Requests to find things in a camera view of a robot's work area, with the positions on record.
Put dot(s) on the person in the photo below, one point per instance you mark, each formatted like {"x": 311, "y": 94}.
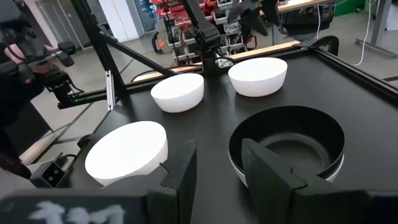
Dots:
{"x": 12, "y": 179}

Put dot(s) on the wooden edge board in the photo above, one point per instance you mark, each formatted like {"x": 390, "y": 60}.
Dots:
{"x": 264, "y": 49}

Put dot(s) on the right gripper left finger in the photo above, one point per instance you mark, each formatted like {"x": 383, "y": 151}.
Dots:
{"x": 174, "y": 193}

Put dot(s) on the black table clamp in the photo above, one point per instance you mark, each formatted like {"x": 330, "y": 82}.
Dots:
{"x": 329, "y": 40}

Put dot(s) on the green panel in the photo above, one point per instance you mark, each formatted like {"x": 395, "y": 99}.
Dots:
{"x": 348, "y": 7}

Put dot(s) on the black office chair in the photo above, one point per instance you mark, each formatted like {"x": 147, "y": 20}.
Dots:
{"x": 304, "y": 21}

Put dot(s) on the wooden desk top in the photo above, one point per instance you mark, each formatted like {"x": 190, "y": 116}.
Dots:
{"x": 295, "y": 4}

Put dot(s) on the grey desk leg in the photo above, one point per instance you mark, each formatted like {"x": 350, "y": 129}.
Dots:
{"x": 381, "y": 25}

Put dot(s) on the silver frame bracket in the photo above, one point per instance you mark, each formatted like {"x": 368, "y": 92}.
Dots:
{"x": 110, "y": 90}

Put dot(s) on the person's hand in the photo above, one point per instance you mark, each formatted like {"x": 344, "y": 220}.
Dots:
{"x": 12, "y": 53}

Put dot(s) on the black diagonal frame brace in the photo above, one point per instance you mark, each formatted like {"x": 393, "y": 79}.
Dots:
{"x": 136, "y": 54}

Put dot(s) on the black plastic bowl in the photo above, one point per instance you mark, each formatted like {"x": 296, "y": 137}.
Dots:
{"x": 311, "y": 124}

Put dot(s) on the black frame post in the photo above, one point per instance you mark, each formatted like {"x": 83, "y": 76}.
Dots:
{"x": 93, "y": 37}

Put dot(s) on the black frame crossbar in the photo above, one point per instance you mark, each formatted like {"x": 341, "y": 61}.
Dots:
{"x": 93, "y": 98}

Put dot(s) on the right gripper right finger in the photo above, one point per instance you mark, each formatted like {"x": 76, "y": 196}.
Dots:
{"x": 273, "y": 193}

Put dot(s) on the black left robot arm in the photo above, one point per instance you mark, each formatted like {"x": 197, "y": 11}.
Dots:
{"x": 205, "y": 34}

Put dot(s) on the small grey table camera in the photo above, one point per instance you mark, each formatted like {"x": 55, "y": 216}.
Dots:
{"x": 51, "y": 175}

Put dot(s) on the silver arm base mount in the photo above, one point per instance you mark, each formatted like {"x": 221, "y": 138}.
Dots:
{"x": 224, "y": 63}

